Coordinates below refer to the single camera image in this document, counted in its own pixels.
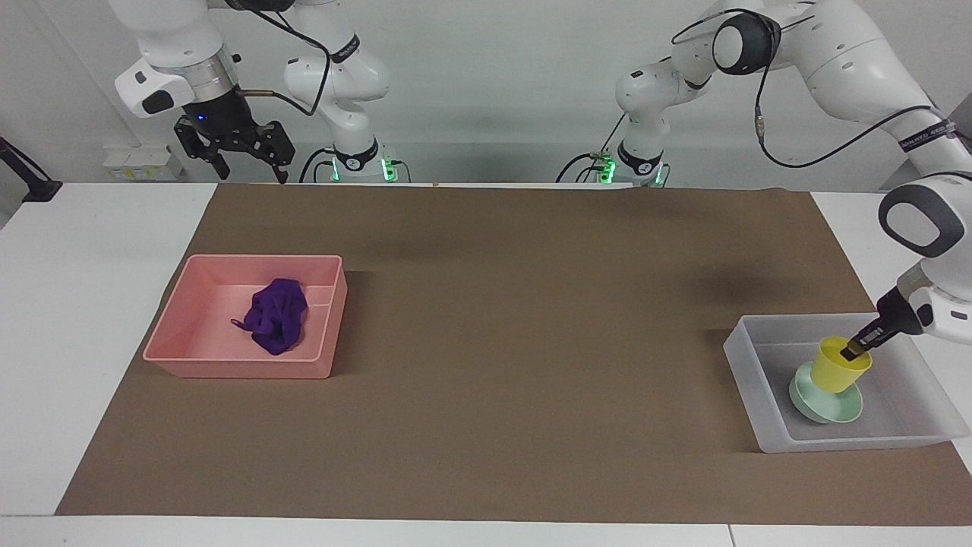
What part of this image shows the light green plastic bowl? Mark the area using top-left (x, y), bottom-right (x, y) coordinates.
top-left (788, 362), bottom-right (864, 425)

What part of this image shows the black stand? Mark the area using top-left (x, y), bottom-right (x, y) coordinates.
top-left (0, 136), bottom-right (64, 204)

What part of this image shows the white wall socket box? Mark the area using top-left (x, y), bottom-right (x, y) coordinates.
top-left (103, 147), bottom-right (181, 182)

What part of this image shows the black cable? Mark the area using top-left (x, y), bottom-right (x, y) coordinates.
top-left (555, 112), bottom-right (628, 184)
top-left (298, 147), bottom-right (337, 184)
top-left (226, 0), bottom-right (333, 118)
top-left (671, 8), bottom-right (959, 169)

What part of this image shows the pink plastic bin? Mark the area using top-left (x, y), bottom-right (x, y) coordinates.
top-left (143, 255), bottom-right (349, 380)

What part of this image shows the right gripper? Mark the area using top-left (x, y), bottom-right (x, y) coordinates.
top-left (174, 85), bottom-right (296, 185)

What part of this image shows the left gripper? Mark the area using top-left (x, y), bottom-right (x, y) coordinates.
top-left (872, 286), bottom-right (926, 340)

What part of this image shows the yellow plastic cup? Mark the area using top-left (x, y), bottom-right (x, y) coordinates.
top-left (809, 337), bottom-right (873, 394)

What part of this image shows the purple crumpled cloth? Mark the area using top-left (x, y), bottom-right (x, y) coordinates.
top-left (231, 278), bottom-right (310, 356)

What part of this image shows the translucent white plastic bin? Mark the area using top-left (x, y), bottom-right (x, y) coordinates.
top-left (723, 312), bottom-right (970, 454)

